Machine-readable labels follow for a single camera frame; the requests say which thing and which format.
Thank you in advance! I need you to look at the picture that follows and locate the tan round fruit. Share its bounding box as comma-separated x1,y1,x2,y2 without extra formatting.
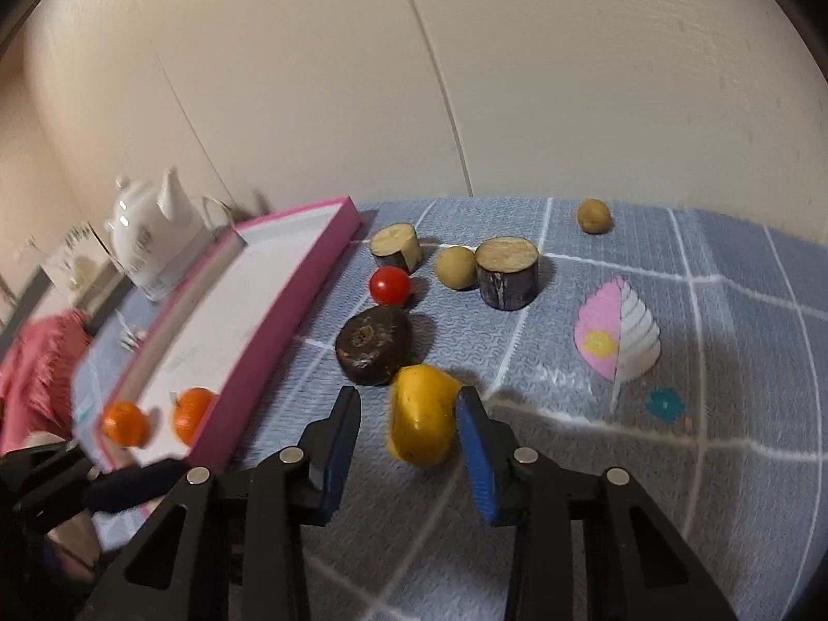
577,199,613,234
434,245,477,292

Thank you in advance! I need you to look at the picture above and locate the small eggplant slice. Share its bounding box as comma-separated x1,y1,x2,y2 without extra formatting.
369,223,422,275

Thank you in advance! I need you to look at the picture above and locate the dark brown fruit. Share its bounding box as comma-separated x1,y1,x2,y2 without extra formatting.
334,306,414,387

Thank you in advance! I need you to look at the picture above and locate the pink red cloth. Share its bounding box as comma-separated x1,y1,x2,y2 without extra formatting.
2,308,91,454

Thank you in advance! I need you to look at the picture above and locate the large orange tangerine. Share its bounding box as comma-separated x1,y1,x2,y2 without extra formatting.
171,387,216,446

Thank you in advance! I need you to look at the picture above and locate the red cherry tomato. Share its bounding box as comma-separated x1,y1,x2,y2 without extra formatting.
369,267,412,307

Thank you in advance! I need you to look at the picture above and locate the large eggplant slice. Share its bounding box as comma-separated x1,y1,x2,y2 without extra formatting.
475,235,540,311

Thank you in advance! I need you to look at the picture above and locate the yellow pepper piece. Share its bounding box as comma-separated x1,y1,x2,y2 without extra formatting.
386,364,463,468

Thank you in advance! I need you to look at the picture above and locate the white bedside cabinet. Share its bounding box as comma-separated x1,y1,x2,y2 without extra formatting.
2,223,130,335

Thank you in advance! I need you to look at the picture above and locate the white kettle power plug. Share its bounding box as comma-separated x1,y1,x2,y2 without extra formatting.
116,310,149,353

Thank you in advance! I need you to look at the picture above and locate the pink white box tray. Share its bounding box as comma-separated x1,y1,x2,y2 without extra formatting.
73,198,361,471

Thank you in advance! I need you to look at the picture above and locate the tan round fruit far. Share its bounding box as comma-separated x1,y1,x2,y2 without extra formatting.
577,199,613,234

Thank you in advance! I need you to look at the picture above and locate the white ceramic electric kettle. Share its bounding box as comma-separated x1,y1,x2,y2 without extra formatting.
104,166,233,301

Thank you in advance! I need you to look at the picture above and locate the person's left hand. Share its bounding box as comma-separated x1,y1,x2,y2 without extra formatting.
46,510,102,583

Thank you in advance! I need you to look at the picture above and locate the small orange tangerine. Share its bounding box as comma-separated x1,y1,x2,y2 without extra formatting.
101,401,150,449

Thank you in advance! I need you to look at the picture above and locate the blue checked tablecloth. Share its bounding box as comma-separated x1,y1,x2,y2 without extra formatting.
73,198,826,619

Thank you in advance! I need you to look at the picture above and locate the tan round fruit near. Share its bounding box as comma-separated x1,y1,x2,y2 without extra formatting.
434,245,477,292

